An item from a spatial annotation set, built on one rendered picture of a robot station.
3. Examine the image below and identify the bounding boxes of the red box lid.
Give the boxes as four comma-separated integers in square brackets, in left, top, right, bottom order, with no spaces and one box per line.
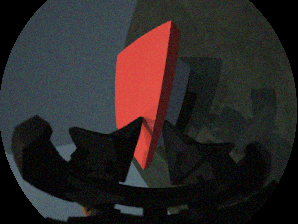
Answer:
[114,20,181,169]

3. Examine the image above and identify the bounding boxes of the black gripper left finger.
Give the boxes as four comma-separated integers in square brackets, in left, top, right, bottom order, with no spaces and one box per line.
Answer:
[68,117,142,183]

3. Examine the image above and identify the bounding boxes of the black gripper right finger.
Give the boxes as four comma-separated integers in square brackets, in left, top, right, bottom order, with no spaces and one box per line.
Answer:
[162,119,235,185]

